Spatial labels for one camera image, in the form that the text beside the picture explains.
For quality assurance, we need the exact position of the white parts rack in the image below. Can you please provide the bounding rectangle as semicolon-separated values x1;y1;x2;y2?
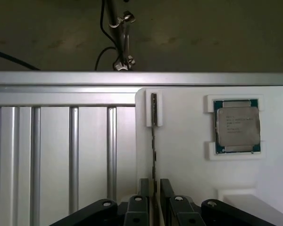
134;87;283;226

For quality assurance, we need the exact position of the silver CPU chip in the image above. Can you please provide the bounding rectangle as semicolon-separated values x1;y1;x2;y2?
213;98;261;155

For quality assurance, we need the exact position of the black floor cable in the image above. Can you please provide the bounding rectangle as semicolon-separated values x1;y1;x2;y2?
0;48;41;71

